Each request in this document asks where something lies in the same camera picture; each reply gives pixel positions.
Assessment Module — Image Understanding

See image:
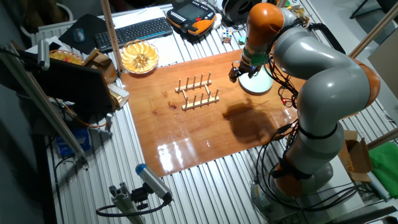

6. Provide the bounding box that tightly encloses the rubik's cube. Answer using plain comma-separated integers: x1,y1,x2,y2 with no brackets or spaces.
221,29,233,44

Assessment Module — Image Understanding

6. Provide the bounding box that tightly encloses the long frame pole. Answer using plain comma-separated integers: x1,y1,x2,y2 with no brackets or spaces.
366,127,398,150
99,0,124,74
348,2,398,59

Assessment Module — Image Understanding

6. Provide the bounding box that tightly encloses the short aluminium profile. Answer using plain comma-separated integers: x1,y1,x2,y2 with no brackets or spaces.
108,182,147,224

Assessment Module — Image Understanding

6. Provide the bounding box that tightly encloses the small white gold box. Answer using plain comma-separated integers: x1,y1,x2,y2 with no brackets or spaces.
107,83,131,110

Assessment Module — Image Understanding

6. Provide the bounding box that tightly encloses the brown taped cardboard box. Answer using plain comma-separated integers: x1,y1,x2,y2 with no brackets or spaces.
82,49,118,85

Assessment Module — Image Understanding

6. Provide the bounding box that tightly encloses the glossy brown wooden board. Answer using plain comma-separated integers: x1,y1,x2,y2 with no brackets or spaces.
120,49,307,178

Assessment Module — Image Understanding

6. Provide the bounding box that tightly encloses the grey panel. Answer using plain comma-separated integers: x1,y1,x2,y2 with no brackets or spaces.
368,37,398,91

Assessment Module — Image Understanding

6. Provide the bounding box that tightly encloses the thick black hose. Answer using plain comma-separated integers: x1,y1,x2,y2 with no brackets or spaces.
307,22,346,55

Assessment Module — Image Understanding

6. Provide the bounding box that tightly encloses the aluminium frame bar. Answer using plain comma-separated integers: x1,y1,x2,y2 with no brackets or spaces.
0,42,90,169

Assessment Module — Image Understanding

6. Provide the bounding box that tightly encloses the black keyboard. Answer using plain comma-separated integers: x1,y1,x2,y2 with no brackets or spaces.
93,17,174,53

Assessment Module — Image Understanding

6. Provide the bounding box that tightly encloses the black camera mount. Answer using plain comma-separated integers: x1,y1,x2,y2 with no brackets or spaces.
130,183,150,211

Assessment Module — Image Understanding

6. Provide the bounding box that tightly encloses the small white figure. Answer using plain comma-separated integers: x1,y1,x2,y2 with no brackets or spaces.
212,12,223,30

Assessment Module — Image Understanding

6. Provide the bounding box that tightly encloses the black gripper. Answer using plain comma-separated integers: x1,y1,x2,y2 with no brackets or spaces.
239,63,261,82

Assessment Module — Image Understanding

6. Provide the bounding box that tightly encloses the blue box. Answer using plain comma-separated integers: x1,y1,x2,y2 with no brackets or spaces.
55,127,91,158

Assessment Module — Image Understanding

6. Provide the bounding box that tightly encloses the white roll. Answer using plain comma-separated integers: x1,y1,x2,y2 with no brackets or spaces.
368,172,391,203

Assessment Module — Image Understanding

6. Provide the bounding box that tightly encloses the orange cable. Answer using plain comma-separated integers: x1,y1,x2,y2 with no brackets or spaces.
63,104,108,129

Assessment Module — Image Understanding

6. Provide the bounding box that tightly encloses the light green dish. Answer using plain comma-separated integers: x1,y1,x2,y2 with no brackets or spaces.
238,63,274,96

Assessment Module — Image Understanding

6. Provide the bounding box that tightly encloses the silver metal clip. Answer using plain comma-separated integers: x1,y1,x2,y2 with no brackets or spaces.
104,112,114,135

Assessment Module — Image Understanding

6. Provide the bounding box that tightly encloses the black round device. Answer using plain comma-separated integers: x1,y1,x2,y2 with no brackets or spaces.
221,0,264,27

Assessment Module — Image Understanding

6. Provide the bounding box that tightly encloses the white paper sheet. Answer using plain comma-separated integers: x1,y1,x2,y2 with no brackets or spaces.
110,6,180,68

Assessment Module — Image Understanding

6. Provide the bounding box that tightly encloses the wooden peg dish rack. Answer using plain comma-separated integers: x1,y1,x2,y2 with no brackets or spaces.
174,71,220,111

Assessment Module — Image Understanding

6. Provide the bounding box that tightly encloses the orange rimmed wire basket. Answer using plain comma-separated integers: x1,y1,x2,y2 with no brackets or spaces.
49,49,85,66

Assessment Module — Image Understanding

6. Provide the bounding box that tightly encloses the blue computer mouse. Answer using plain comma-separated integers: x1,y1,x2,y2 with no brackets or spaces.
73,27,86,44

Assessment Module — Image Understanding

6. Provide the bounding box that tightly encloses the black camera cable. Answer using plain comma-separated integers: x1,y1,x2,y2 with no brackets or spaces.
95,198,172,218

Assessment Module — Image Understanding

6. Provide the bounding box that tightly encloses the silver camera with blue cap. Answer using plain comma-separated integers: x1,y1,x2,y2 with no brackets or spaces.
135,163,174,202

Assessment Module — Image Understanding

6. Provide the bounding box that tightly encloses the green cloth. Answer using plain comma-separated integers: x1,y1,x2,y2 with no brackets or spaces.
368,141,398,200

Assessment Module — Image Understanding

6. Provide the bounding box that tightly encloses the plain silver camera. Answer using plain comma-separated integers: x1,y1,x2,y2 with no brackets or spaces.
37,39,50,71

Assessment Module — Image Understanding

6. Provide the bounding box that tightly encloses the open plain cardboard box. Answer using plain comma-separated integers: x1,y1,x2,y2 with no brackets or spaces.
338,129,374,183

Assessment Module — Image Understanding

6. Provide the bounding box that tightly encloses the black mouse pad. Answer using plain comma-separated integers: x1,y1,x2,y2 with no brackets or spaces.
58,13,108,55

